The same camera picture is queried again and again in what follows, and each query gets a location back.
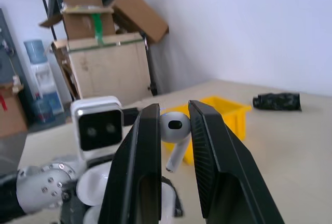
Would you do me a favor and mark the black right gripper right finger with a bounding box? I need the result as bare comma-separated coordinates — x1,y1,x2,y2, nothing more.
188,100,285,224

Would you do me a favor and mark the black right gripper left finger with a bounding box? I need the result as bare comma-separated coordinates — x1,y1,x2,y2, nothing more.
98,103,162,224

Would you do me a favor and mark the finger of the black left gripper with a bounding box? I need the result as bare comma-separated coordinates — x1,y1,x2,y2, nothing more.
160,176,184,217
59,181,88,224

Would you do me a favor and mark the white earbud case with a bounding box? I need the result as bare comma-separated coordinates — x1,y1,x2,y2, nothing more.
76,165,180,224

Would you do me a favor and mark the white earbud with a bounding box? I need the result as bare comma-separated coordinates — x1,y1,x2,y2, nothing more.
158,111,192,173

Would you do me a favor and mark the yellow plastic bin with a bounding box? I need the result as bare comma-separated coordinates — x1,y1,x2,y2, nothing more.
162,95,253,166

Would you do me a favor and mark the black rolled bag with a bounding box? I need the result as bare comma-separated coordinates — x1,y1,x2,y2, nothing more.
252,92,303,112

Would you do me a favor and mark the large cardboard box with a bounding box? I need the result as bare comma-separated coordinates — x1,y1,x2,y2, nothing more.
50,32,154,101

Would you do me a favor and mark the cardboard box red tape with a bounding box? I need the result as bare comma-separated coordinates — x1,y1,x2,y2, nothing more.
0,80,29,138

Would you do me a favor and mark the white water dispenser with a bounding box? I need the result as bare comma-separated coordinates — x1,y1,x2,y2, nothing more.
30,62,65,124

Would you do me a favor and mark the blue water bottle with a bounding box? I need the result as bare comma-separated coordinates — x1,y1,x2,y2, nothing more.
23,39,48,65

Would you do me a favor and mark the grey metal cabinet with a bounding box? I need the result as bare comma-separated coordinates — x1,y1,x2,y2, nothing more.
0,8,35,131

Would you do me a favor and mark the tilted open cardboard box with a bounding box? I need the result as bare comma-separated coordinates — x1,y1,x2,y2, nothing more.
110,0,170,45

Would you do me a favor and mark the open cardboard box green tape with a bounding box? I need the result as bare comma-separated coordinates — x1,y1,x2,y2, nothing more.
38,0,116,41

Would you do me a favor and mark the black metal shelf rack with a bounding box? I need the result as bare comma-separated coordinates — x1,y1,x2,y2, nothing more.
38,0,159,97

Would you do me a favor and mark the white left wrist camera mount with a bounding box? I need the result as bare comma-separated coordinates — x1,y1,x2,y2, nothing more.
70,95,125,171

